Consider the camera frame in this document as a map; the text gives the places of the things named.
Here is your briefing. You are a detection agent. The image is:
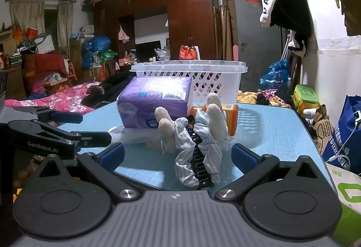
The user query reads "blue shopping bag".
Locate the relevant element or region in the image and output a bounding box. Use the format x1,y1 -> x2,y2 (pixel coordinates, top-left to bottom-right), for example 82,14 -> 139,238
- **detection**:
322,95 -> 361,176

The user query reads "white charging cable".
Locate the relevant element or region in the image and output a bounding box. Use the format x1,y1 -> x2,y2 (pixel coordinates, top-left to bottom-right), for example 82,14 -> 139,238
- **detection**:
326,120 -> 361,163

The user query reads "black clothing heap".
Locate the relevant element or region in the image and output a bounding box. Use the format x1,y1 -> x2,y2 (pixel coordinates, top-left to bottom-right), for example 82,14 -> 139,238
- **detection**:
82,71 -> 136,109

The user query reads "clear plastic packet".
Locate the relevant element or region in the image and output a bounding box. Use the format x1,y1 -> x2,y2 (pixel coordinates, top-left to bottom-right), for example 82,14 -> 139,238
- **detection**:
109,126 -> 170,149

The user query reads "black television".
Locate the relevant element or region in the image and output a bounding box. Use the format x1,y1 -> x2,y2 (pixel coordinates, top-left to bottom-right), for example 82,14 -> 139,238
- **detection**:
135,41 -> 161,62

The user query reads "grey door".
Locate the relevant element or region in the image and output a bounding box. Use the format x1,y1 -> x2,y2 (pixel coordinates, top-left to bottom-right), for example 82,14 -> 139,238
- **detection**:
233,0 -> 283,85

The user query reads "colourful clothes pile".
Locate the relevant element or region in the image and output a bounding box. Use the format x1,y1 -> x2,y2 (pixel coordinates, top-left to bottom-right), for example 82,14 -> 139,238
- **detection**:
237,89 -> 292,108

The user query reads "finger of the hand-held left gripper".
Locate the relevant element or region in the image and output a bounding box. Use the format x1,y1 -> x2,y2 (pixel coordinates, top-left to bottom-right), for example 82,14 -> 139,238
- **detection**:
6,106 -> 84,124
58,130 -> 112,149

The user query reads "white plastic basket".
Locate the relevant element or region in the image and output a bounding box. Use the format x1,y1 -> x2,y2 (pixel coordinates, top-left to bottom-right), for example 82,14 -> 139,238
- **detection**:
130,60 -> 249,104

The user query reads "green plastic bag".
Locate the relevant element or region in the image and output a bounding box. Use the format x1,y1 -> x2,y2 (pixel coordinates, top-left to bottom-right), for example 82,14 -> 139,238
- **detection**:
100,50 -> 118,63

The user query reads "red orange bag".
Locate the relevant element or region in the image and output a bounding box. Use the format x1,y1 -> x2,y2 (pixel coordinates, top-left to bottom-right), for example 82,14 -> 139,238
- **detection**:
179,44 -> 201,60

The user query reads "pink floral blanket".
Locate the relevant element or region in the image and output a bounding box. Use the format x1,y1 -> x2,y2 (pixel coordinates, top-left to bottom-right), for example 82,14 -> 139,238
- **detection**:
4,82 -> 102,116

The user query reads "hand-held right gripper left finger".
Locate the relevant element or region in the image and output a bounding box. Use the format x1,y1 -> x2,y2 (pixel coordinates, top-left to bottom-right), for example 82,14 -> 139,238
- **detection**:
38,142 -> 141,204

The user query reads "orange box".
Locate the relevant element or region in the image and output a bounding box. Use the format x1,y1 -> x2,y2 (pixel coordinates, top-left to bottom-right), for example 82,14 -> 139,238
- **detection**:
188,103 -> 239,136

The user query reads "pile of blue plastic bags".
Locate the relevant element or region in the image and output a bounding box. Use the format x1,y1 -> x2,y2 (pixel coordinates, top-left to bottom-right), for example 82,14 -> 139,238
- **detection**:
81,36 -> 111,69

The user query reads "black hanging garment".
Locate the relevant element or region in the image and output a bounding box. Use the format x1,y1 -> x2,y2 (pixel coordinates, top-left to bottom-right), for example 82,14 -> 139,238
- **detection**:
269,0 -> 312,57

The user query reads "green and white bag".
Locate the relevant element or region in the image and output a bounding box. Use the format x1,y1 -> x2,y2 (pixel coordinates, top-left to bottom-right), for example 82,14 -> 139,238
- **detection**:
326,162 -> 361,247

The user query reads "red stool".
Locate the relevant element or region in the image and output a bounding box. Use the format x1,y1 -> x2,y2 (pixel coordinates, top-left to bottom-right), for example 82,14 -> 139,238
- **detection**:
66,62 -> 79,82

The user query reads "green box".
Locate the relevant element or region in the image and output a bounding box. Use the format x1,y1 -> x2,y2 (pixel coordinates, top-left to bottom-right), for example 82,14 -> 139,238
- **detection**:
293,84 -> 320,116

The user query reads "beige curtain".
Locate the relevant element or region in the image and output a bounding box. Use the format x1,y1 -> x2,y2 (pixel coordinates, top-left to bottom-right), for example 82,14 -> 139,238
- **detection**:
8,0 -> 46,34
58,0 -> 74,52

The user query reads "pink plastic bag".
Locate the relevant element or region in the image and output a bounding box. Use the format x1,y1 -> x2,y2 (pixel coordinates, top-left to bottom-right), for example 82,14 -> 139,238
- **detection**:
118,26 -> 130,44

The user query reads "brown paper bag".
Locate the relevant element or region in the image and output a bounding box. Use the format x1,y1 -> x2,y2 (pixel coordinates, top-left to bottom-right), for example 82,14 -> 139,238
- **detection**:
310,105 -> 335,155

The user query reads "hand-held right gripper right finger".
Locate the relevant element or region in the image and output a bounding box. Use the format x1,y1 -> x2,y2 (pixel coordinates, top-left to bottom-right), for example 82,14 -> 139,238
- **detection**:
214,143 -> 320,204

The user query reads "striped plush hair claw clip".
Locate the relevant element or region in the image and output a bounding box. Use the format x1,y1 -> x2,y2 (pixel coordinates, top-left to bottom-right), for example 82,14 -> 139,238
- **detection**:
155,93 -> 236,190

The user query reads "white plastic bag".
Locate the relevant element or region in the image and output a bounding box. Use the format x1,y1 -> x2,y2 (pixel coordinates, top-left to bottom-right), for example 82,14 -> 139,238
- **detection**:
155,48 -> 171,61

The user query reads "red cloth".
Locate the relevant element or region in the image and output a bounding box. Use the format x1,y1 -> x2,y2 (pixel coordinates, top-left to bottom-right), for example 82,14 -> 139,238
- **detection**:
22,53 -> 68,85

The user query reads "blue plastic bag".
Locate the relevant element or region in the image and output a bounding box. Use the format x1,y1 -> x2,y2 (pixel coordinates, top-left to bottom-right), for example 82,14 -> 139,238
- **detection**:
259,59 -> 291,91

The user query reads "white patterned box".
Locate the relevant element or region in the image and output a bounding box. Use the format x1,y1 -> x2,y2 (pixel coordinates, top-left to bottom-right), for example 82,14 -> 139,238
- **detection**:
37,35 -> 55,54

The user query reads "purple tissue pack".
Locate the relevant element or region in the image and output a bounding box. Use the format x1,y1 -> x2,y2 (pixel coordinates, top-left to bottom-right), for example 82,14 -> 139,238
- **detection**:
116,76 -> 193,130

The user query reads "brown wooden wardrobe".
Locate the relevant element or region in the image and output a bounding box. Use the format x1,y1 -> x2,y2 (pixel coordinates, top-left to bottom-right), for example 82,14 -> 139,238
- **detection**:
93,0 -> 220,63

